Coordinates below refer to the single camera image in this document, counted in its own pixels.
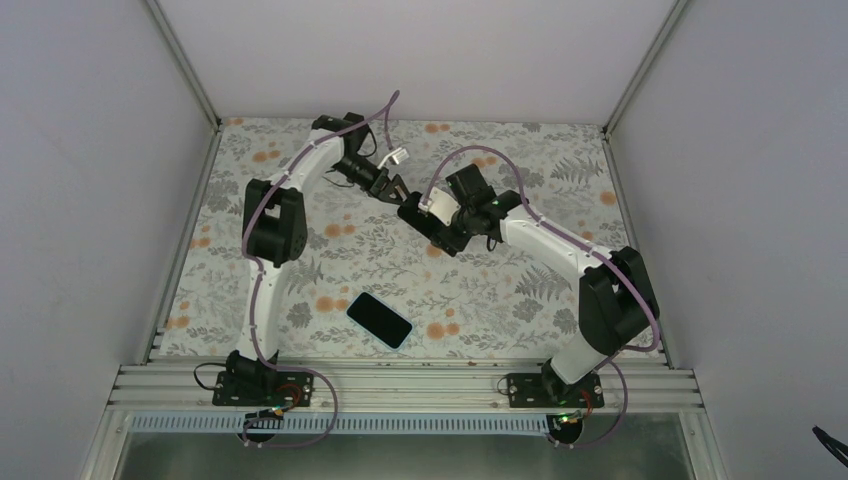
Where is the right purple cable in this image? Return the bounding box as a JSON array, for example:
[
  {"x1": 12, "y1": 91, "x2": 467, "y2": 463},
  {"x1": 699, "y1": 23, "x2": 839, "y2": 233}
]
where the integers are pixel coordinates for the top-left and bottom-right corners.
[{"x1": 423, "y1": 145, "x2": 662, "y2": 450}]

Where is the floral patterned table mat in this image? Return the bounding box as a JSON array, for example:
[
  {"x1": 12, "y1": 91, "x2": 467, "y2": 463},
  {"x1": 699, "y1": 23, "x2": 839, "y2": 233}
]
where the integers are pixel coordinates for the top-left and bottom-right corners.
[{"x1": 159, "y1": 117, "x2": 627, "y2": 360}]

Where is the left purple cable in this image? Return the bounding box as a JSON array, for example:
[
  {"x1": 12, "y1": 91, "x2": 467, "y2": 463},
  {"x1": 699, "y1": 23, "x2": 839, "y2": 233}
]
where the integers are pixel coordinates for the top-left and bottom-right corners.
[{"x1": 239, "y1": 89, "x2": 401, "y2": 450}]

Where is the right aluminium frame post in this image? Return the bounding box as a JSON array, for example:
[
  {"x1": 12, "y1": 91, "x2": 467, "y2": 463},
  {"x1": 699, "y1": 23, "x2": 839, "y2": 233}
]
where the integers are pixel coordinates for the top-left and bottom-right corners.
[{"x1": 603, "y1": 0, "x2": 690, "y2": 137}]

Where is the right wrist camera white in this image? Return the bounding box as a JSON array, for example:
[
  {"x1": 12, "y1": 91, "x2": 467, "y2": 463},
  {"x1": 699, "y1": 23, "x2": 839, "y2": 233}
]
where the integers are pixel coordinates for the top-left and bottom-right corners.
[{"x1": 419, "y1": 187, "x2": 461, "y2": 226}]

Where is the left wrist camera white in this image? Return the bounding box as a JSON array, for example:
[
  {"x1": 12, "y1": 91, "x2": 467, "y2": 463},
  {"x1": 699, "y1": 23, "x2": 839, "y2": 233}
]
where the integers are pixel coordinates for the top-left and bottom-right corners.
[{"x1": 378, "y1": 147, "x2": 409, "y2": 168}]

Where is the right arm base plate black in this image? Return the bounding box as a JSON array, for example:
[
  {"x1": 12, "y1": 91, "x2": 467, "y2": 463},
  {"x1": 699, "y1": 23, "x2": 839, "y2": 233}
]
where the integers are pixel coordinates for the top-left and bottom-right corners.
[{"x1": 504, "y1": 372, "x2": 605, "y2": 409}]

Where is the black object at right edge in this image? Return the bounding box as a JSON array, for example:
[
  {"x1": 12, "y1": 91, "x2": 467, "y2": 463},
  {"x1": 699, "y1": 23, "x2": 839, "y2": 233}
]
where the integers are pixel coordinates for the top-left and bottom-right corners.
[{"x1": 811, "y1": 425, "x2": 848, "y2": 467}]

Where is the slotted grey cable duct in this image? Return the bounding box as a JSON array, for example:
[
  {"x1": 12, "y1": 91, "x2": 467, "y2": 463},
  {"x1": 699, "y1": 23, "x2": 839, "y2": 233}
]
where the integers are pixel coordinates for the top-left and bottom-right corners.
[{"x1": 128, "y1": 412, "x2": 551, "y2": 436}]

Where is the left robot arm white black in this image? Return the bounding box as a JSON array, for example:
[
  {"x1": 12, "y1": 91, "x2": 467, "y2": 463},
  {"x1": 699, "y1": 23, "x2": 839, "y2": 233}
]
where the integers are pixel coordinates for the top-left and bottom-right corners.
[{"x1": 226, "y1": 113, "x2": 410, "y2": 405}]

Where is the aluminium frame post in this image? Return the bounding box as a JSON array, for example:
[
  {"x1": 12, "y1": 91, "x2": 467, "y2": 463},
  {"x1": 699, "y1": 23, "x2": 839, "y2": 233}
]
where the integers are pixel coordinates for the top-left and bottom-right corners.
[
  {"x1": 603, "y1": 0, "x2": 690, "y2": 137},
  {"x1": 143, "y1": 0, "x2": 221, "y2": 130}
]

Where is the left aluminium frame post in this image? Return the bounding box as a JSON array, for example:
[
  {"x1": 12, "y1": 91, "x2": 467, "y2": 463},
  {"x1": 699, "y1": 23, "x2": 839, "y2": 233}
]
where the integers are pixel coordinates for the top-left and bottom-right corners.
[{"x1": 143, "y1": 0, "x2": 221, "y2": 130}]

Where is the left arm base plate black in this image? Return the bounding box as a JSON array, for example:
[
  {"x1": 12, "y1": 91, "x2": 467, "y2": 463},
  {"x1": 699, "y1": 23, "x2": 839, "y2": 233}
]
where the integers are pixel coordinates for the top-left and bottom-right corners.
[{"x1": 211, "y1": 372, "x2": 314, "y2": 408}]

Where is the aluminium rail front frame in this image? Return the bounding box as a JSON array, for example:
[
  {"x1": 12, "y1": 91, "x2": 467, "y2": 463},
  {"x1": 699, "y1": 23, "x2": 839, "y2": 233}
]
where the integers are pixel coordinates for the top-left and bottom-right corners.
[{"x1": 107, "y1": 359, "x2": 704, "y2": 413}]

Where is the black phone in blue case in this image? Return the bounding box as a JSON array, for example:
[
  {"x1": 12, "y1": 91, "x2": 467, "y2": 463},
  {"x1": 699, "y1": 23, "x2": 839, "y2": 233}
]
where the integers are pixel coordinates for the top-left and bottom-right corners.
[{"x1": 346, "y1": 292, "x2": 413, "y2": 350}]

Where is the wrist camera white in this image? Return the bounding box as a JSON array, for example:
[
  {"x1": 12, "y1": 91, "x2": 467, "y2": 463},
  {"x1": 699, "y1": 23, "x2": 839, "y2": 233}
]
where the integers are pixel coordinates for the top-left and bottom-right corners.
[
  {"x1": 419, "y1": 187, "x2": 461, "y2": 226},
  {"x1": 378, "y1": 147, "x2": 409, "y2": 168}
]

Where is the black phone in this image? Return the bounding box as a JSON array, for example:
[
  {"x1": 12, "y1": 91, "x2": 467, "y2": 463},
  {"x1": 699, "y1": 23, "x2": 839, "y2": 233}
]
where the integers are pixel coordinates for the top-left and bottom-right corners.
[
  {"x1": 346, "y1": 292, "x2": 413, "y2": 350},
  {"x1": 397, "y1": 192, "x2": 472, "y2": 257}
]

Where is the purple cable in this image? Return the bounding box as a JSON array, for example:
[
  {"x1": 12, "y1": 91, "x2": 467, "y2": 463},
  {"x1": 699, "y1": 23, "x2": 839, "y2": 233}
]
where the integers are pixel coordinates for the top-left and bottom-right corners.
[
  {"x1": 239, "y1": 89, "x2": 401, "y2": 450},
  {"x1": 423, "y1": 145, "x2": 662, "y2": 450}
]

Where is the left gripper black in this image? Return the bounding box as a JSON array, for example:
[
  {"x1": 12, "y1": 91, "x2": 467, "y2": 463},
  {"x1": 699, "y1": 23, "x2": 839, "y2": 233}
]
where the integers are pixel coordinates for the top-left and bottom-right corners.
[{"x1": 334, "y1": 154, "x2": 415, "y2": 208}]

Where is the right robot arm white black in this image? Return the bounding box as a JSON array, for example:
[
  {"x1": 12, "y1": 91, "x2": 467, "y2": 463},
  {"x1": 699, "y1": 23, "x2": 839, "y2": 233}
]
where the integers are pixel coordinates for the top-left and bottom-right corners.
[{"x1": 447, "y1": 165, "x2": 658, "y2": 407}]

